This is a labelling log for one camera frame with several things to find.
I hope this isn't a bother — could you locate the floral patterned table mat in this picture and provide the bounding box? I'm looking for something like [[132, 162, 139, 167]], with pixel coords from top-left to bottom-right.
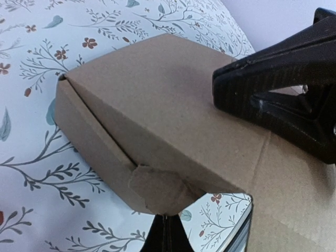
[[1, 1, 254, 251]]

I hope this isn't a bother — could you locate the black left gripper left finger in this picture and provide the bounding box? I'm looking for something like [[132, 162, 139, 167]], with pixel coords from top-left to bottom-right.
[[140, 215, 167, 252]]

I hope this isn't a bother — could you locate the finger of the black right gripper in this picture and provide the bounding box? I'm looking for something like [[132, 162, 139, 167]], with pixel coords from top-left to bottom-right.
[[212, 8, 335, 164]]

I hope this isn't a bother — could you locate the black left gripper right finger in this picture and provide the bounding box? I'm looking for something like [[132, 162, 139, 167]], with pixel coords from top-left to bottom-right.
[[167, 215, 194, 252]]

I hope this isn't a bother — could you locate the aluminium front rail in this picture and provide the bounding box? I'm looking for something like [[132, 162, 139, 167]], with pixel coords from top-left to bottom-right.
[[224, 211, 253, 252]]

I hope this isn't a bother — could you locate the brown cardboard box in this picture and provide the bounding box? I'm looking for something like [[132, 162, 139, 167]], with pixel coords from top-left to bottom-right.
[[55, 34, 335, 251]]

